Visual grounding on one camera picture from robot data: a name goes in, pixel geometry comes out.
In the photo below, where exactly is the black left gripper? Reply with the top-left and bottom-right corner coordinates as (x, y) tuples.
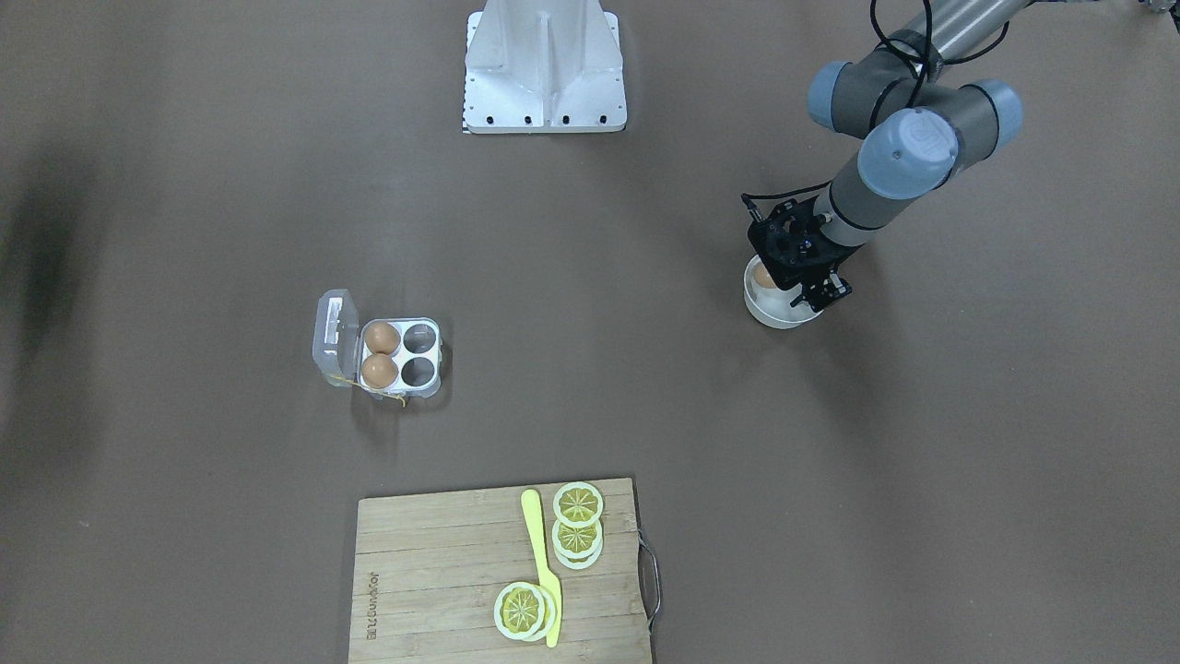
(747, 197), (853, 314)

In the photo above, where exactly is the brown egg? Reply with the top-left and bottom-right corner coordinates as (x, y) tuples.
(750, 262), (778, 290)
(360, 351), (399, 390)
(363, 321), (401, 356)

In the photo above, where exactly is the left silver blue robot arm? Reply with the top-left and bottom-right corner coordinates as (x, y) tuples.
(742, 1), (1025, 329)

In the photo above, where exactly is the clear plastic egg box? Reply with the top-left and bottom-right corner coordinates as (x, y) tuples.
(312, 289), (443, 402)

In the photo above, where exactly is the white bowl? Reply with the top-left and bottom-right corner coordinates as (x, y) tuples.
(743, 254), (821, 329)

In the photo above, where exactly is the yellow plastic knife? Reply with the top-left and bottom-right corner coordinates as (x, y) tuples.
(520, 488), (563, 647)

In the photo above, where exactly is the wooden cutting board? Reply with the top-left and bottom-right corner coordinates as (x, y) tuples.
(348, 478), (656, 663)

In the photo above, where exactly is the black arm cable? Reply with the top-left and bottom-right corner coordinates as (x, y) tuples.
(741, 0), (1011, 222)

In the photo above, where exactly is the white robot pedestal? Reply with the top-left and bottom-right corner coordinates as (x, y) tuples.
(461, 1), (629, 134)

